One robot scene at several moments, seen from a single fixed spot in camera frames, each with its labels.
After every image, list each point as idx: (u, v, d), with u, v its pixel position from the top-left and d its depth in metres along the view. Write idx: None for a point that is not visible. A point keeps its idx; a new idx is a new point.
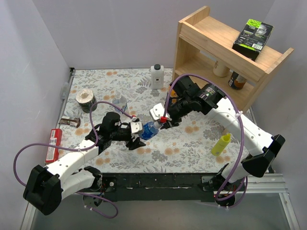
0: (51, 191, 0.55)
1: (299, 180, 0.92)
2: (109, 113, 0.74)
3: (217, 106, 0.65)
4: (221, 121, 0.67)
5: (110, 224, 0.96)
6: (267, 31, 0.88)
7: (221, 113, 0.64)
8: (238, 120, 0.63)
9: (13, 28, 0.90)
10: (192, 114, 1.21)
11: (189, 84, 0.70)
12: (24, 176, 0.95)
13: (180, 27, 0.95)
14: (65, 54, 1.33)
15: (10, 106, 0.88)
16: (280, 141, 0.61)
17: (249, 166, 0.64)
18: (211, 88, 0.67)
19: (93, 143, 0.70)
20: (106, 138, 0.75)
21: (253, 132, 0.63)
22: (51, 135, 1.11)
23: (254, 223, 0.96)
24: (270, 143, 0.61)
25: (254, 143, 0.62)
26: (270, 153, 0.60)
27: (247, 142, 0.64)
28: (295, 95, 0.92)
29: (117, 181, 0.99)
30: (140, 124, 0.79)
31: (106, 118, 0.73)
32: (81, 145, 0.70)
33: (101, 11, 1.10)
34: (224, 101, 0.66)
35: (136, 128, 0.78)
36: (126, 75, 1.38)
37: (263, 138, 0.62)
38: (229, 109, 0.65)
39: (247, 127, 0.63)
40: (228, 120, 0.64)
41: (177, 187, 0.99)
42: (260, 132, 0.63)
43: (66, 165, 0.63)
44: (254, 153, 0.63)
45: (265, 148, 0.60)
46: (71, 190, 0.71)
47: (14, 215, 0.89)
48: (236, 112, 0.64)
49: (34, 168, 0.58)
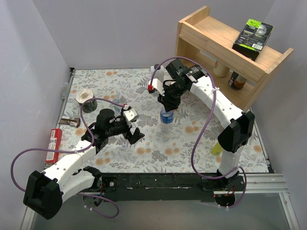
0: (51, 196, 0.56)
1: (299, 180, 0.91)
2: (102, 111, 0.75)
3: (197, 81, 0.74)
4: (201, 97, 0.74)
5: (110, 224, 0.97)
6: (267, 31, 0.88)
7: (199, 87, 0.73)
8: (213, 94, 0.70)
9: (13, 28, 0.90)
10: (192, 114, 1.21)
11: (180, 66, 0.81)
12: (24, 176, 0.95)
13: (180, 27, 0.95)
14: (65, 53, 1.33)
15: (11, 105, 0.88)
16: (249, 117, 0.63)
17: (221, 137, 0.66)
18: (197, 68, 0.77)
19: (89, 143, 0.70)
20: (102, 136, 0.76)
21: (224, 105, 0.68)
22: (51, 135, 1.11)
23: (254, 223, 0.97)
24: (239, 117, 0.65)
25: (224, 115, 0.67)
26: (236, 123, 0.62)
27: (219, 114, 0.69)
28: (295, 94, 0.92)
29: (117, 181, 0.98)
30: (134, 110, 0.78)
31: (100, 117, 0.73)
32: (77, 146, 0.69)
33: (101, 10, 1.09)
34: (205, 78, 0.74)
35: (131, 115, 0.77)
36: (126, 75, 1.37)
37: (232, 111, 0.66)
38: (207, 85, 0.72)
39: (219, 101, 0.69)
40: (205, 94, 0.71)
41: (177, 187, 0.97)
42: (231, 107, 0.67)
43: (64, 168, 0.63)
44: (224, 126, 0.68)
45: (233, 120, 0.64)
46: (72, 192, 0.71)
47: (15, 214, 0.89)
48: (213, 88, 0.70)
49: (31, 174, 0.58)
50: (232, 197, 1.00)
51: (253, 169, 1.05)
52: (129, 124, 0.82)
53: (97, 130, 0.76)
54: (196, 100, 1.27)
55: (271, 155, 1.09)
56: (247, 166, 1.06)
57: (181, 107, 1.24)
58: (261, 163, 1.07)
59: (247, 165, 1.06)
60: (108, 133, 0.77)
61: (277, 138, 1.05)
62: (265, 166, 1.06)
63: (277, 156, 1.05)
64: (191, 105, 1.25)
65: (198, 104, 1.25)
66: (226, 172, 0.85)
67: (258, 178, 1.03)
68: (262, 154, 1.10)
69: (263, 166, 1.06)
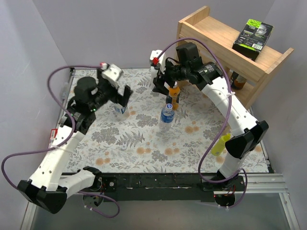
0: (44, 202, 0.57)
1: (300, 180, 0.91)
2: (80, 83, 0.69)
3: (212, 83, 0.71)
4: (214, 100, 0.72)
5: (110, 224, 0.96)
6: (267, 31, 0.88)
7: (214, 90, 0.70)
8: (228, 99, 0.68)
9: (13, 28, 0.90)
10: (192, 114, 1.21)
11: (194, 56, 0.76)
12: (24, 176, 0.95)
13: (180, 27, 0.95)
14: (65, 53, 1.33)
15: (11, 105, 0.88)
16: (263, 127, 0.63)
17: (230, 143, 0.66)
18: (211, 67, 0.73)
19: (70, 129, 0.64)
20: (86, 113, 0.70)
21: (239, 112, 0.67)
22: (51, 135, 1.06)
23: (254, 223, 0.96)
24: (253, 126, 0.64)
25: (238, 123, 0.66)
26: (250, 134, 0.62)
27: (232, 121, 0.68)
28: (295, 94, 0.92)
29: (117, 181, 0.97)
30: (114, 67, 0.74)
31: (79, 89, 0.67)
32: (59, 138, 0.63)
33: (101, 10, 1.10)
34: (219, 80, 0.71)
35: (115, 73, 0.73)
36: (126, 75, 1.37)
37: (247, 120, 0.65)
38: (223, 88, 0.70)
39: (234, 108, 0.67)
40: (219, 98, 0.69)
41: (177, 187, 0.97)
42: (246, 115, 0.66)
43: (49, 171, 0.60)
44: (236, 133, 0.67)
45: (247, 129, 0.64)
46: (74, 190, 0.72)
47: (14, 215, 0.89)
48: (229, 92, 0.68)
49: (18, 185, 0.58)
50: (232, 197, 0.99)
51: (253, 169, 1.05)
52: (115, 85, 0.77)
53: (79, 106, 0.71)
54: (196, 100, 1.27)
55: (271, 155, 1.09)
56: (247, 166, 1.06)
57: (182, 107, 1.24)
58: (261, 163, 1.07)
59: (247, 165, 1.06)
60: (97, 106, 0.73)
61: (277, 138, 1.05)
62: (265, 166, 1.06)
63: (277, 156, 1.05)
64: (191, 105, 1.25)
65: (198, 104, 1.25)
66: (226, 172, 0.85)
67: (258, 178, 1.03)
68: (262, 154, 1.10)
69: (263, 166, 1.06)
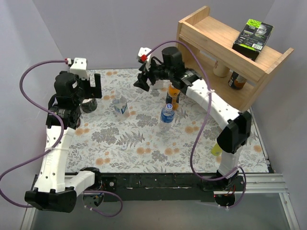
0: (57, 202, 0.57)
1: (299, 180, 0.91)
2: (61, 78, 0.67)
3: (192, 85, 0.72)
4: (196, 99, 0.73)
5: (109, 224, 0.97)
6: (267, 31, 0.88)
7: (194, 91, 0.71)
8: (208, 97, 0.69)
9: (13, 28, 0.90)
10: (192, 114, 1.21)
11: (179, 62, 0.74)
12: (24, 176, 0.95)
13: (180, 27, 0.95)
14: (65, 53, 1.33)
15: (11, 106, 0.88)
16: (246, 116, 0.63)
17: (220, 139, 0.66)
18: (191, 72, 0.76)
19: (59, 126, 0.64)
20: (70, 108, 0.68)
21: (220, 107, 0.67)
22: None
23: (254, 223, 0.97)
24: (235, 117, 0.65)
25: (220, 117, 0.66)
26: (234, 124, 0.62)
27: (216, 116, 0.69)
28: (295, 94, 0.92)
29: (117, 181, 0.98)
30: (79, 58, 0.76)
31: (59, 85, 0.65)
32: (51, 139, 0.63)
33: (101, 10, 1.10)
34: (199, 82, 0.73)
35: (82, 62, 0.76)
36: (126, 75, 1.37)
37: (229, 112, 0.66)
38: (203, 87, 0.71)
39: (215, 103, 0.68)
40: (200, 97, 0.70)
41: (177, 187, 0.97)
42: (228, 108, 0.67)
43: (53, 173, 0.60)
44: (222, 127, 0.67)
45: (230, 120, 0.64)
46: (79, 189, 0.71)
47: (15, 215, 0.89)
48: (208, 90, 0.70)
49: (25, 197, 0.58)
50: (232, 197, 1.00)
51: (253, 169, 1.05)
52: (86, 76, 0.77)
53: (63, 103, 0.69)
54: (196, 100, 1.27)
55: (271, 155, 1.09)
56: (247, 166, 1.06)
57: (181, 107, 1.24)
58: (261, 163, 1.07)
59: (247, 165, 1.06)
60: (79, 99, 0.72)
61: (277, 138, 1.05)
62: (265, 166, 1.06)
63: (277, 156, 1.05)
64: (191, 105, 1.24)
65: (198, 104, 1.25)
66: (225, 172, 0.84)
67: (258, 178, 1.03)
68: (262, 154, 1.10)
69: (263, 166, 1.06)
